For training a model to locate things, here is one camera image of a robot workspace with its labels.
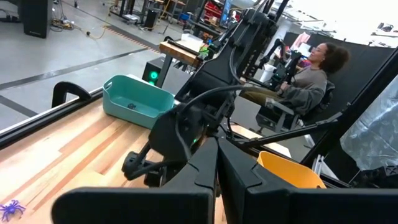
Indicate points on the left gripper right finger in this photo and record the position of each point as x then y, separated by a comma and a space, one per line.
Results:
280, 205

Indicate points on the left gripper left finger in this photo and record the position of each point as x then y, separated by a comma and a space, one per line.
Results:
140, 205

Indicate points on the yellow plastic bin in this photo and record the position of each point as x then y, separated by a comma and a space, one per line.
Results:
289, 174

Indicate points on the teal plastic bin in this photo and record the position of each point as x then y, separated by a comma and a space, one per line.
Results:
140, 93

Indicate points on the black box green light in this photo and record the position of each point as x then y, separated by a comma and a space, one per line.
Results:
152, 74

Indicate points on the black slanted pole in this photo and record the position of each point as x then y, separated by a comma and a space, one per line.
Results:
295, 132

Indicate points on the wooden desk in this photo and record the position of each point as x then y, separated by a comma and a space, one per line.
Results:
178, 53

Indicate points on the grey office chair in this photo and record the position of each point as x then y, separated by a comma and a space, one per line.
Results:
280, 116

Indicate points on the translucent plastic sheet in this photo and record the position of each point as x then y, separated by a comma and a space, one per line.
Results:
370, 133

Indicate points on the white cup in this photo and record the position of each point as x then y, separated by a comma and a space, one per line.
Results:
267, 73

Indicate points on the person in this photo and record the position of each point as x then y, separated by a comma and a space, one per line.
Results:
308, 87

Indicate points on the black fabric backdrop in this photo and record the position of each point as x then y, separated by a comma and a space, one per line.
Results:
363, 68

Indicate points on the black floor cabinet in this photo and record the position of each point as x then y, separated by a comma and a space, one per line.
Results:
35, 18

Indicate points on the black table edge bracket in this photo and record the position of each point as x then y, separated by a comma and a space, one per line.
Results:
62, 87

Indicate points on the black gantry post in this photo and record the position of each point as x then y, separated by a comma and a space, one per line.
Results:
357, 102

